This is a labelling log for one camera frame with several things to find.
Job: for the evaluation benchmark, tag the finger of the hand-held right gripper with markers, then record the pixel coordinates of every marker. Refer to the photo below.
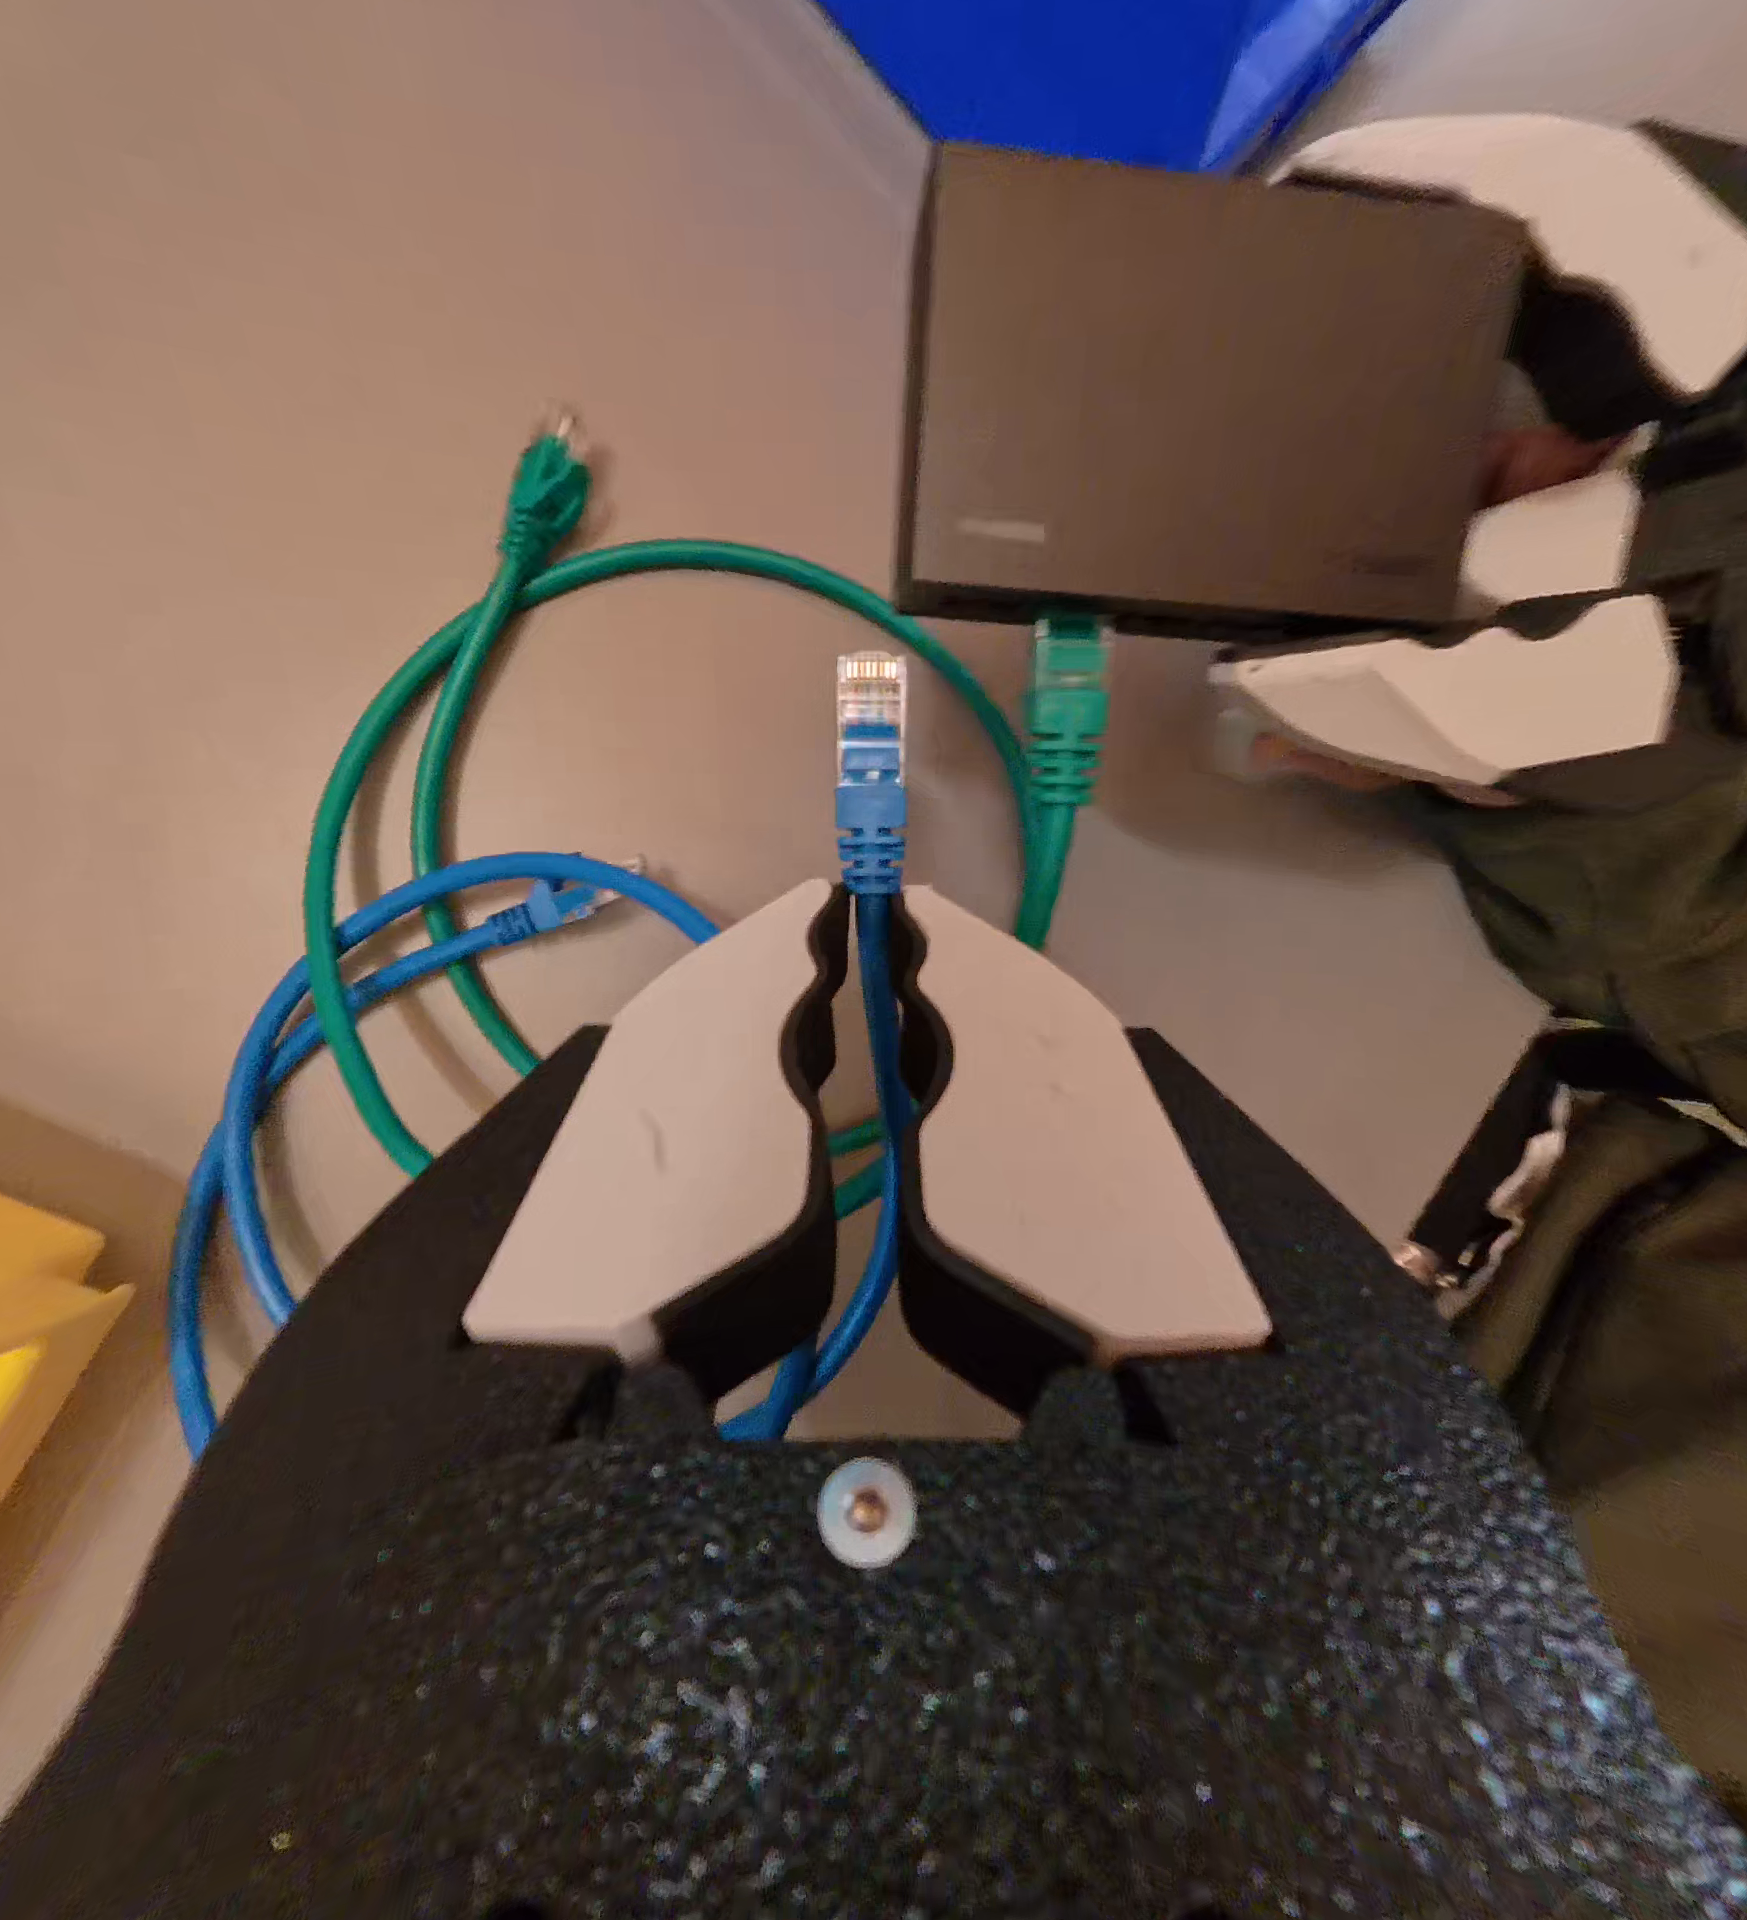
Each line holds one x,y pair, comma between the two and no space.
1671,223
1534,697

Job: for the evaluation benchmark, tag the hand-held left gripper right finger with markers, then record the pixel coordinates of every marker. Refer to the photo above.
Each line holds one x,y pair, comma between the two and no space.
1086,1170

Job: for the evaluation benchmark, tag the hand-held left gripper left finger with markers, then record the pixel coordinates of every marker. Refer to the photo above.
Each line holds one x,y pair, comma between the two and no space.
660,1137

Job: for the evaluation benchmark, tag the black network switch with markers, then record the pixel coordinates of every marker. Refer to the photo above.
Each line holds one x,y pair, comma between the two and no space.
1191,373

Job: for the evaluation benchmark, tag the person's right forearm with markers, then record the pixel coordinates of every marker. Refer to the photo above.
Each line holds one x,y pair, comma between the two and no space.
1686,935

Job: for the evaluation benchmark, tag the person's right hand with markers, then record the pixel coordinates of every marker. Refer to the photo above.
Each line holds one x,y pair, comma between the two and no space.
1349,773

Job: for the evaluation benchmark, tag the person's olive jacket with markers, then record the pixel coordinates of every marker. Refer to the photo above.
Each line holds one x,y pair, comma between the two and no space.
1686,1271

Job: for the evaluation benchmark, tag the blue plastic bin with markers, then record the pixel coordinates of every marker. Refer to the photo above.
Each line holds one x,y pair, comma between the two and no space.
1057,82

